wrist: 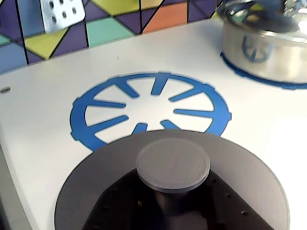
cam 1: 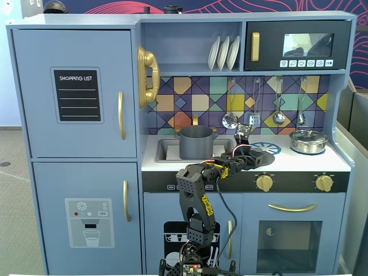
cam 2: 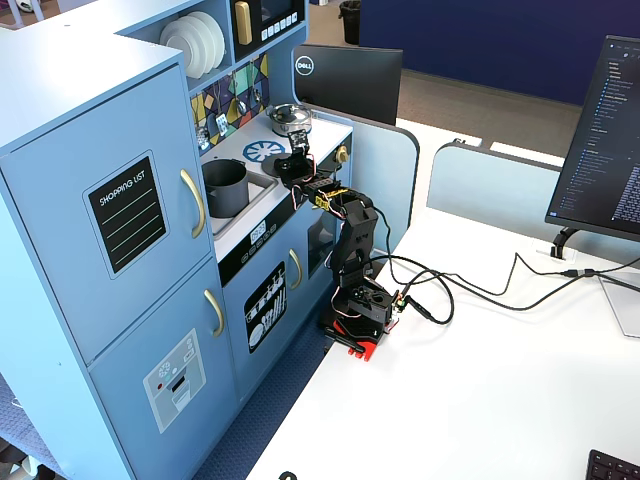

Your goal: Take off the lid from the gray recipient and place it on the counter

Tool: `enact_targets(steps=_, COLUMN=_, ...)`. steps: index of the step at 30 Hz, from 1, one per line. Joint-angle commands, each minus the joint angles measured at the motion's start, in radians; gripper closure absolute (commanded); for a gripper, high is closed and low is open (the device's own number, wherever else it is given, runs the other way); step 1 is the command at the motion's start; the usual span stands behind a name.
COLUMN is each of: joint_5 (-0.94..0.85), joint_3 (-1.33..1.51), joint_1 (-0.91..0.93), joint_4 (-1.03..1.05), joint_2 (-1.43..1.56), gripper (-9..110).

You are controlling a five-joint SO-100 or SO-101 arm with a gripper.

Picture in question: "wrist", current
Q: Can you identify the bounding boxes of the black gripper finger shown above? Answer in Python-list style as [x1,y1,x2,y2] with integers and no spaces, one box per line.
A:
[81,167,159,230]
[201,172,272,230]

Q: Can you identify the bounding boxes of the gray pot lid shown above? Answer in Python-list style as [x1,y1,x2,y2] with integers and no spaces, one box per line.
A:
[54,129,290,230]

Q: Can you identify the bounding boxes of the blue burner print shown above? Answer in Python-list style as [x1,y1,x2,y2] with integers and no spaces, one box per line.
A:
[220,51,307,91]
[70,71,233,153]

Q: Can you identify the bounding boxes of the blue toy kitchen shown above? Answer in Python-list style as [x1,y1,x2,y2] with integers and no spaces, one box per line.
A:
[0,0,307,230]

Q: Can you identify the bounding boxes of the grey toy sink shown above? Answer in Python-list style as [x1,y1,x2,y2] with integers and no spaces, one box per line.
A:
[0,141,34,230]

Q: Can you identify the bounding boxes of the steel cooking pot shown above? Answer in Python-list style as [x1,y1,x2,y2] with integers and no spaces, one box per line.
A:
[220,21,307,84]

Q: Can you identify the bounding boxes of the steel slotted spatula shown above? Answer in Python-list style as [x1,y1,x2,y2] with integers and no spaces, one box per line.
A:
[39,0,86,34]

